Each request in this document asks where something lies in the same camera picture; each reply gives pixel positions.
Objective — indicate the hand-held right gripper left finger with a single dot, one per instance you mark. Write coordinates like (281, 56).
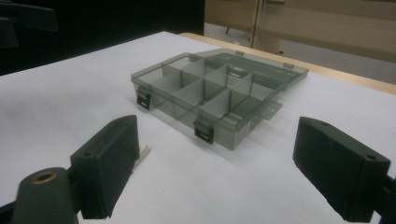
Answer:
(106, 168)

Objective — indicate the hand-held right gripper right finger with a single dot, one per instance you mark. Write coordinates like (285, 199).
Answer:
(339, 168)

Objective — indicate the small white piece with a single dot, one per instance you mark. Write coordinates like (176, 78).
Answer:
(142, 154)

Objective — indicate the clear grey compartment box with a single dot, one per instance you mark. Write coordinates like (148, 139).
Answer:
(214, 93)

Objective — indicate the beige curtain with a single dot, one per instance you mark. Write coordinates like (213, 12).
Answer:
(327, 21)

